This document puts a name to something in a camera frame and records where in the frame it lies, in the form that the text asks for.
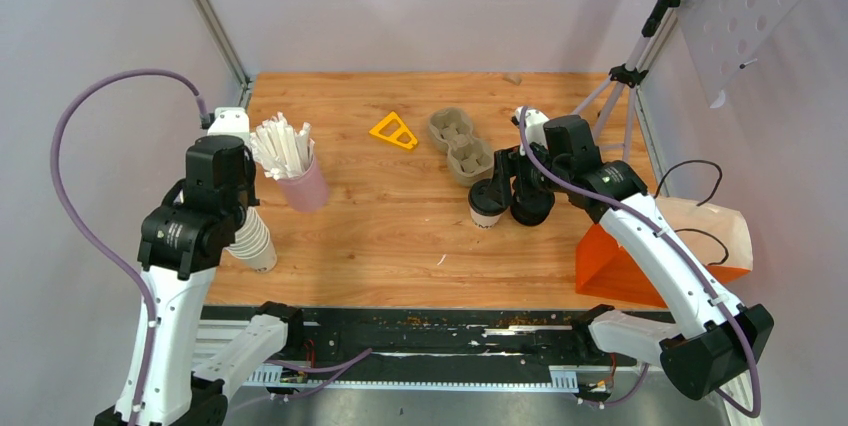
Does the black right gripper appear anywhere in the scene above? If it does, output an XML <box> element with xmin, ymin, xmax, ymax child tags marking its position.
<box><xmin>484</xmin><ymin>138</ymin><xmax>569</xmax><ymax>208</ymax></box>

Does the black plastic cup lid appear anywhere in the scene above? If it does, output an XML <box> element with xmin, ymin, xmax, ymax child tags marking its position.
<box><xmin>468</xmin><ymin>179</ymin><xmax>511</xmax><ymax>217</ymax></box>

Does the orange and white paper bag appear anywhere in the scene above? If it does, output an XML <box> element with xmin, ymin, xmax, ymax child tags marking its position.
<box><xmin>575</xmin><ymin>196</ymin><xmax>753</xmax><ymax>308</ymax></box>

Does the white paper coffee cup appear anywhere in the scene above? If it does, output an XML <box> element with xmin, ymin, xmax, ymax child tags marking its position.
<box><xmin>469</xmin><ymin>208</ymin><xmax>503</xmax><ymax>229</ymax></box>

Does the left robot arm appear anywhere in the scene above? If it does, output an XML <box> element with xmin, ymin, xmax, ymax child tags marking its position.
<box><xmin>94</xmin><ymin>135</ymin><xmax>307</xmax><ymax>425</ymax></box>

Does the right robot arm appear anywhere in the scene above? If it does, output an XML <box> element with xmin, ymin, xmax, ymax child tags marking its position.
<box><xmin>468</xmin><ymin>107</ymin><xmax>774</xmax><ymax>416</ymax></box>

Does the cardboard cup carrier stack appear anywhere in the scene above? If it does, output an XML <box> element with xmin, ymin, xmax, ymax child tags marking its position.
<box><xmin>427</xmin><ymin>107</ymin><xmax>494</xmax><ymax>187</ymax></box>

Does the stack of black lids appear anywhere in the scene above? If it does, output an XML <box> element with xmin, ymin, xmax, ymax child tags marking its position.
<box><xmin>510</xmin><ymin>191</ymin><xmax>555</xmax><ymax>227</ymax></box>

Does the yellow plastic triangle piece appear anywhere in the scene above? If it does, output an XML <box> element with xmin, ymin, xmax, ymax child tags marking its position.
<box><xmin>368</xmin><ymin>111</ymin><xmax>419</xmax><ymax>151</ymax></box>

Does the pink cup of straws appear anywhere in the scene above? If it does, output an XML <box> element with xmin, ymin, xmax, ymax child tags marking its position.
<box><xmin>248</xmin><ymin>112</ymin><xmax>329</xmax><ymax>213</ymax></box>

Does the stack of white paper cups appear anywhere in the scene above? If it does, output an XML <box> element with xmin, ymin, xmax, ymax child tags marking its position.
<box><xmin>226</xmin><ymin>207</ymin><xmax>277</xmax><ymax>273</ymax></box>

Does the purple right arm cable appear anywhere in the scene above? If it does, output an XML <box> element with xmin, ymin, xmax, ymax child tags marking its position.
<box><xmin>517</xmin><ymin>106</ymin><xmax>763</xmax><ymax>420</ymax></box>

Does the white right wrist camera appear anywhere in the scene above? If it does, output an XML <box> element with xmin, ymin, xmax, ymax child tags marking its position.
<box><xmin>511</xmin><ymin>106</ymin><xmax>549</xmax><ymax>156</ymax></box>

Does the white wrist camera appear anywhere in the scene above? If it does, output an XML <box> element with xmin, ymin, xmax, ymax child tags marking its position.
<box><xmin>202</xmin><ymin>107</ymin><xmax>250</xmax><ymax>145</ymax></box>
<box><xmin>511</xmin><ymin>106</ymin><xmax>549</xmax><ymax>156</ymax></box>

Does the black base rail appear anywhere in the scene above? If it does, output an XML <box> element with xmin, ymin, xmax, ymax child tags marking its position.
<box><xmin>192</xmin><ymin>304</ymin><xmax>664</xmax><ymax>392</ymax></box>

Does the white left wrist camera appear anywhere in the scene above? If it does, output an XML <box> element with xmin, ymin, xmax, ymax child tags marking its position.
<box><xmin>202</xmin><ymin>107</ymin><xmax>250</xmax><ymax>145</ymax></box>

